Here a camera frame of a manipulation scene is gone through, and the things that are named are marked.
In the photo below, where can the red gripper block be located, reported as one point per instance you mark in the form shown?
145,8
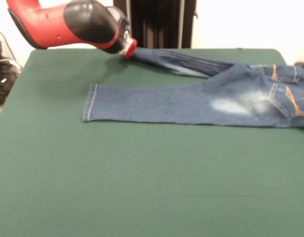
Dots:
131,48

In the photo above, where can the blue denim jeans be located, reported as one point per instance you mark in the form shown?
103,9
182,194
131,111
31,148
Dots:
191,106

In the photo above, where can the dark green table cloth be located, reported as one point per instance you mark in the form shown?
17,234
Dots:
152,185

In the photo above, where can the grey chair base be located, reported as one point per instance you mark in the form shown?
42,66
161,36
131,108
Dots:
301,64

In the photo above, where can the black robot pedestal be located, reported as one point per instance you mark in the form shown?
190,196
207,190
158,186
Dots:
162,24

